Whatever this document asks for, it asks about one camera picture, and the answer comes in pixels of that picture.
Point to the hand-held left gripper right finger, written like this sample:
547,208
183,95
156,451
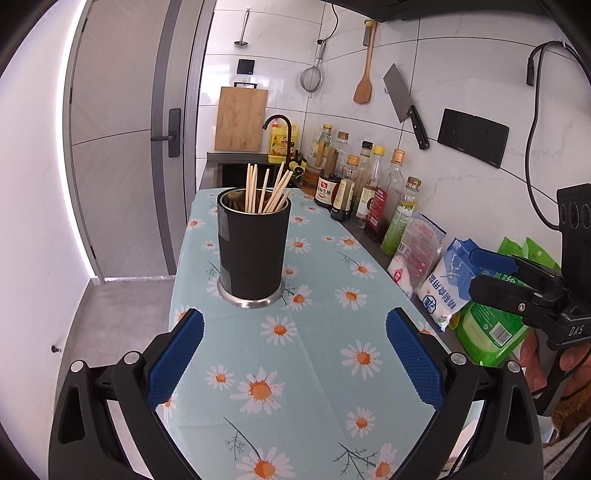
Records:
415,360

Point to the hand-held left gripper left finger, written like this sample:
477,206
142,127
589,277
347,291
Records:
178,355

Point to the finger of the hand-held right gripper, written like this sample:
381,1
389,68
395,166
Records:
498,290
491,261

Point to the black cylindrical utensil holder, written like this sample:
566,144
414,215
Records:
251,254

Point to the group of wooden chopsticks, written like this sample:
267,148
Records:
251,189

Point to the person's right forearm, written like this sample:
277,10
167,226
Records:
575,415

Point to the person's right hand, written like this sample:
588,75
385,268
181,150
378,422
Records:
531,364

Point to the green sugar bag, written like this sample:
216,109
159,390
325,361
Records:
489,332

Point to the blue and white salt bag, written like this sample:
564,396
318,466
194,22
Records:
443,286

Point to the pink and clear sugar bag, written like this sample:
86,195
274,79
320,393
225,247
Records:
415,249

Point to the green packet top right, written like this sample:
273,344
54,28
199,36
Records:
399,226

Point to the daisy print tablecloth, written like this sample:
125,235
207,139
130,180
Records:
314,360

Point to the white label bottle yellow cap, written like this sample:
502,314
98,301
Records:
367,203

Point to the dark vinegar bottle yellow cap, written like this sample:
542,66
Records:
344,198

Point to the tall bottle with black cap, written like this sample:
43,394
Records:
365,159

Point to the grey door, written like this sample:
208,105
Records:
124,184

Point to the soy sauce bottle red label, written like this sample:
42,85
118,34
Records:
324,191

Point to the black sink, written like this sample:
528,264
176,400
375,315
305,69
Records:
235,173

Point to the clear bottle with yellow cap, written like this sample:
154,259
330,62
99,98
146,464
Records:
323,143

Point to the wooden spatula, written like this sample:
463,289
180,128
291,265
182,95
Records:
364,90

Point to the yellow and black sink item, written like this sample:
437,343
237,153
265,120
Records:
299,166

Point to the yellow cooking oil bottle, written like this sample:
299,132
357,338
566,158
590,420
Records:
277,143

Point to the black faucet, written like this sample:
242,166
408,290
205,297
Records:
290,138

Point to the wooden cutting board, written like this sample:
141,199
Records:
241,120

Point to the metal mesh strainer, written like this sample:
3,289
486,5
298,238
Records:
311,81

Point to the black range hood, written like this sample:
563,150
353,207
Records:
415,9

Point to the black cutting board hanger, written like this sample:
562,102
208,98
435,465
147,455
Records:
245,83

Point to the metal ladle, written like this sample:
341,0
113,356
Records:
242,42

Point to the black wall panel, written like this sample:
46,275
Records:
473,138

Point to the black square wall switch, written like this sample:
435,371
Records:
245,66

